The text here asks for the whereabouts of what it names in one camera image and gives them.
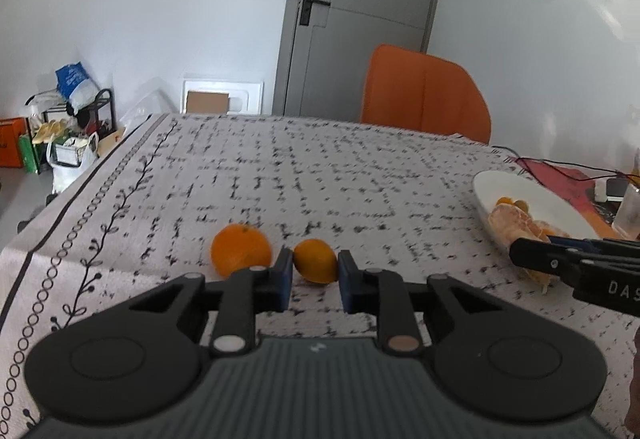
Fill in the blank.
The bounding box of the large orange front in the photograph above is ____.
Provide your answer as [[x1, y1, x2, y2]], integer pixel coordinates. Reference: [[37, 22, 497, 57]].
[[293, 239, 338, 285]]

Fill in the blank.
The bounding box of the large orange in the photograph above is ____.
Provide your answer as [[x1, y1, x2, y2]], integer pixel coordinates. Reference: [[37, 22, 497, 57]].
[[293, 239, 338, 285], [210, 223, 272, 279]]

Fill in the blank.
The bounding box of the large orange top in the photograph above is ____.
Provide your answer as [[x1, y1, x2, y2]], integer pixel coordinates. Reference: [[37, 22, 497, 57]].
[[210, 223, 272, 279]]

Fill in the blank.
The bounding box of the peeled pomelo segment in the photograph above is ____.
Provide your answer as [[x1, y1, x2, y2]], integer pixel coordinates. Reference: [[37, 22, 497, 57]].
[[487, 202, 557, 293]]

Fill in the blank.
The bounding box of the small mandarin orange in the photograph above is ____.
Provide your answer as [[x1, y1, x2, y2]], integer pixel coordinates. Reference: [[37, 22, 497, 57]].
[[496, 196, 514, 205]]

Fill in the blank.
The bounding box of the brown-yellow fruit alone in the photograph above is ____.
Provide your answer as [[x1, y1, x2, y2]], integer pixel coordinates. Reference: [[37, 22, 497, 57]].
[[514, 199, 529, 211]]

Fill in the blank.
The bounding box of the person's right hand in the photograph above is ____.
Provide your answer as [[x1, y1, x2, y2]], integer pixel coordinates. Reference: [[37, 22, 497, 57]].
[[625, 329, 640, 436]]

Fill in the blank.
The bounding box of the clear plastic cup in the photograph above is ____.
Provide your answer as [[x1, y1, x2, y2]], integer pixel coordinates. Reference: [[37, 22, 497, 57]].
[[612, 183, 640, 241]]

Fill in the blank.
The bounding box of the black device on mat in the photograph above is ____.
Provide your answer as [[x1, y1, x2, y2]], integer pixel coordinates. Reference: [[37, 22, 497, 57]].
[[593, 177, 628, 203]]

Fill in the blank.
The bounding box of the orange red cartoon mat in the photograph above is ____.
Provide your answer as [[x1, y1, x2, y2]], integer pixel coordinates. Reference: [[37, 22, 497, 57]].
[[514, 157, 627, 240]]

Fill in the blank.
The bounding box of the white ceramic plate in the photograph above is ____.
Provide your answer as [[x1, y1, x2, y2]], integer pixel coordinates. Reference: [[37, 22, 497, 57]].
[[472, 170, 599, 256]]

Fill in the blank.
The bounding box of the white patterned tablecloth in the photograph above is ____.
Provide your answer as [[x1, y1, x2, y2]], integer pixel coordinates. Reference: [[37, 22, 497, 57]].
[[1, 115, 639, 438]]

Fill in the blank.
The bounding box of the white foam packaging board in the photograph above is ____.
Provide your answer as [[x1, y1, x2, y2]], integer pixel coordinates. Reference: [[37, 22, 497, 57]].
[[181, 79, 262, 115]]

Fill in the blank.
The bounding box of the orange chair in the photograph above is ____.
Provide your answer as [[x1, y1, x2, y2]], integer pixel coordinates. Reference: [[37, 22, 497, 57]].
[[360, 44, 491, 144]]

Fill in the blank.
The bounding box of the white shopping bag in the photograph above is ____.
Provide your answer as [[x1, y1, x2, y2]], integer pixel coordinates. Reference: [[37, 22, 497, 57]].
[[46, 133, 99, 194]]

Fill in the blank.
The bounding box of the black metal rack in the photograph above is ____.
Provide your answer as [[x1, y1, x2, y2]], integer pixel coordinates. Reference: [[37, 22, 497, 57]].
[[25, 88, 117, 139]]

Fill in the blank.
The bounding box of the blue white plastic bag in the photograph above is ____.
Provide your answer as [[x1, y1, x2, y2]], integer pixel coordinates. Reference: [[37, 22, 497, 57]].
[[55, 62, 100, 113]]

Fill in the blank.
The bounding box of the grey door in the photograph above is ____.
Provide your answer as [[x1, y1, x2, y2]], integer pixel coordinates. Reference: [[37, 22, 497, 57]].
[[271, 0, 436, 121]]

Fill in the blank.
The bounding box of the orange cardboard box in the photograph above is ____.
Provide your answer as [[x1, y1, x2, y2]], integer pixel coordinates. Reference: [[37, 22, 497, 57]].
[[0, 117, 27, 168]]

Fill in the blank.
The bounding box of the black usb cable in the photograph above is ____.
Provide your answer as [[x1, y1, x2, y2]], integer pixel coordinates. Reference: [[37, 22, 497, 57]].
[[491, 145, 640, 184]]

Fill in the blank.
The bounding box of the black door handle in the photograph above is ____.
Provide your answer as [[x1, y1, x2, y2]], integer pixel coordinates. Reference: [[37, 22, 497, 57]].
[[298, 0, 331, 26]]

